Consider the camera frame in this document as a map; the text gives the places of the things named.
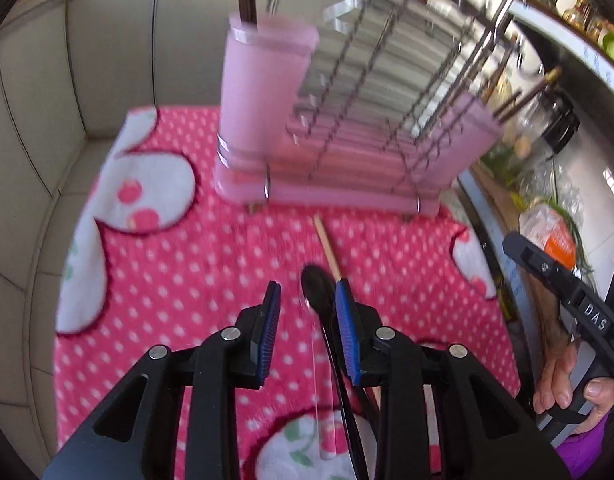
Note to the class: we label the orange and white plastic bag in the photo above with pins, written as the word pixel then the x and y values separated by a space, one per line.
pixel 557 245

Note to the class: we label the person's purple clothing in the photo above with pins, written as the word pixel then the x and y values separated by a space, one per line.
pixel 587 450

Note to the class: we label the tall pink plastic utensil cup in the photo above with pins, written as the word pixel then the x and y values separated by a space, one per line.
pixel 467 145

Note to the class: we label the wide pink plastic utensil holder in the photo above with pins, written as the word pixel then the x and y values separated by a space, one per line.
pixel 259 100

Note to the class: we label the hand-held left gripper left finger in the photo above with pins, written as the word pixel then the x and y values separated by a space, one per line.
pixel 267 332

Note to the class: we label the clear plastic bags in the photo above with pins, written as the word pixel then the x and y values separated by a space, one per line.
pixel 547 185

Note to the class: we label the person's right hand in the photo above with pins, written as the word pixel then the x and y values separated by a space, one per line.
pixel 554 380

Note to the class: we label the glass jar with chopsticks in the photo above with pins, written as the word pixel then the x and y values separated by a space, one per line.
pixel 529 160

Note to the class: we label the black blender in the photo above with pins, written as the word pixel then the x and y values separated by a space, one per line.
pixel 562 125

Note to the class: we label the pink plastic drip tray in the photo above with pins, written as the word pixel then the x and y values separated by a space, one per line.
pixel 337 195

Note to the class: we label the pink polka dot blanket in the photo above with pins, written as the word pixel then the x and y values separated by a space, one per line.
pixel 187 260

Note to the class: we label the dark chopstick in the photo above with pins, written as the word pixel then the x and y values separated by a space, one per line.
pixel 534 87
pixel 522 106

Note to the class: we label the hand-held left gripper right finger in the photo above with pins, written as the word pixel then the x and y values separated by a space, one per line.
pixel 347 332

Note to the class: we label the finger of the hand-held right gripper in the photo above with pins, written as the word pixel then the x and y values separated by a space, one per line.
pixel 542 265

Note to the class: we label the wooden chopstick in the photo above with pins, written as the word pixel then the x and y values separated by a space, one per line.
pixel 327 247
pixel 499 77

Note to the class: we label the black spoon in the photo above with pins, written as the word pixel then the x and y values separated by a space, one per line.
pixel 314 287

